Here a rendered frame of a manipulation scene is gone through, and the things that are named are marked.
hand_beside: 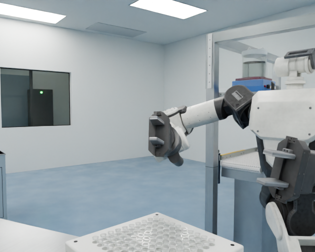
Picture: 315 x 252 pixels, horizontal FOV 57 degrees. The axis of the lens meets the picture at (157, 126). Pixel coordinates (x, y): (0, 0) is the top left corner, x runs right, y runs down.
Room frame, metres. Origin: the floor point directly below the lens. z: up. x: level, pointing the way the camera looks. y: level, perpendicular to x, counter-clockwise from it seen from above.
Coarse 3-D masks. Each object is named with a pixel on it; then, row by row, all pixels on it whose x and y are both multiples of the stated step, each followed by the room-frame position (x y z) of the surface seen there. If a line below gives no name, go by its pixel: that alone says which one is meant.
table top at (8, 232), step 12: (0, 228) 0.78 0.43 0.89; (12, 228) 0.78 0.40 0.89; (24, 228) 0.78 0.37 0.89; (36, 228) 0.78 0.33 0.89; (0, 240) 0.71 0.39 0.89; (12, 240) 0.71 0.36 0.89; (24, 240) 0.71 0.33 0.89; (36, 240) 0.71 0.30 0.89; (48, 240) 0.71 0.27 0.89; (60, 240) 0.71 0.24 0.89
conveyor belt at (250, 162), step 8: (256, 152) 2.23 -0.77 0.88; (224, 160) 1.89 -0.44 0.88; (232, 160) 1.89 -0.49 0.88; (240, 160) 1.89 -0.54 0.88; (248, 160) 1.89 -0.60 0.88; (256, 160) 1.89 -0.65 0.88; (232, 168) 1.83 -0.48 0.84; (240, 168) 1.79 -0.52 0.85; (248, 168) 1.75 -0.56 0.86; (256, 168) 1.72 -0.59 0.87
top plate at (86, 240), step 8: (144, 216) 0.68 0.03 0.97; (152, 216) 0.68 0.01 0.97; (160, 216) 0.68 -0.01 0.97; (168, 216) 0.68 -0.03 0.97; (120, 224) 0.63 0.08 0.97; (128, 224) 0.63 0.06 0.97; (176, 224) 0.63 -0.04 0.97; (184, 224) 0.63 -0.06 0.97; (96, 232) 0.59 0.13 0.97; (104, 232) 0.59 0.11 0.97; (200, 232) 0.59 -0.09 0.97; (208, 232) 0.59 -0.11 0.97; (72, 240) 0.55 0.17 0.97; (80, 240) 0.55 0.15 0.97; (88, 240) 0.55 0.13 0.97; (104, 240) 0.55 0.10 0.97; (216, 240) 0.55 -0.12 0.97; (224, 240) 0.55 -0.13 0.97; (72, 248) 0.53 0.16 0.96; (80, 248) 0.52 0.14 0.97; (88, 248) 0.52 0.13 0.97; (96, 248) 0.52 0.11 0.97; (216, 248) 0.52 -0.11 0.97; (224, 248) 0.52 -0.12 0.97; (232, 248) 0.52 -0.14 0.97; (240, 248) 0.53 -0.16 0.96
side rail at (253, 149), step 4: (248, 148) 2.20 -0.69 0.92; (252, 148) 2.23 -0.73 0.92; (256, 148) 2.28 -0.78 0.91; (236, 152) 2.03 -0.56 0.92; (240, 152) 2.08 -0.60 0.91; (244, 152) 2.12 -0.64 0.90; (248, 152) 2.17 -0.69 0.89; (220, 156) 1.89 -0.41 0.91; (224, 156) 1.91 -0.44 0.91; (228, 156) 1.95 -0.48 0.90; (232, 156) 1.99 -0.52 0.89
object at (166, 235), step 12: (144, 228) 0.60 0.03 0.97; (156, 228) 0.60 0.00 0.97; (168, 228) 0.60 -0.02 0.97; (108, 240) 0.54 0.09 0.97; (120, 240) 0.54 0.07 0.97; (132, 240) 0.54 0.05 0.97; (144, 240) 0.54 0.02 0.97; (156, 240) 0.54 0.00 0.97; (168, 240) 0.53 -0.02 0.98; (180, 240) 0.53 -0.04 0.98; (192, 240) 0.53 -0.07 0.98
